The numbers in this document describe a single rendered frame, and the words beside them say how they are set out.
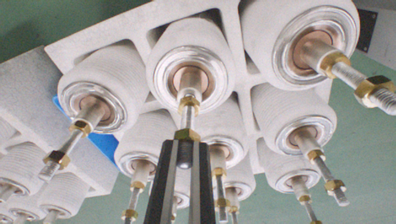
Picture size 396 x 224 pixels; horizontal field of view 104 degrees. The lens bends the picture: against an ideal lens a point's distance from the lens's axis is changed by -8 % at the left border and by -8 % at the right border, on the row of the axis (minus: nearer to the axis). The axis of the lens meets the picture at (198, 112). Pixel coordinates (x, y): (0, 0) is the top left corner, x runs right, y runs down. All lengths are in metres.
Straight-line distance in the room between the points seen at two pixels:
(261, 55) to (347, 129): 0.62
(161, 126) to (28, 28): 0.41
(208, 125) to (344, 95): 0.49
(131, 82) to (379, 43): 0.34
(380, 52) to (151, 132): 0.35
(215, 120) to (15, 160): 0.41
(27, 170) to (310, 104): 0.51
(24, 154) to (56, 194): 0.12
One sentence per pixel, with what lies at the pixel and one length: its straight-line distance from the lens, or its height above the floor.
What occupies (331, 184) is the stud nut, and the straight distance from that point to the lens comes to 0.22.
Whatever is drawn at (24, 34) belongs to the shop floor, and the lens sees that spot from 0.59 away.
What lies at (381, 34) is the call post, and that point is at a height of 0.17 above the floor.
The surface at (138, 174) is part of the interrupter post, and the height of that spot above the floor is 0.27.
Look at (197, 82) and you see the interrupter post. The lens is 0.16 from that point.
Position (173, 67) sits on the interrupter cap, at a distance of 0.17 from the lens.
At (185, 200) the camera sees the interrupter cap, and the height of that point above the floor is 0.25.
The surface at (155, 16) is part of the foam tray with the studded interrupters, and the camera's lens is 0.23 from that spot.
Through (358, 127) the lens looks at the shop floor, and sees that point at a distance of 0.78.
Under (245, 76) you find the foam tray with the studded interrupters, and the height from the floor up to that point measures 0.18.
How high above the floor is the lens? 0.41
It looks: 52 degrees down
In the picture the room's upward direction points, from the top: 180 degrees counter-clockwise
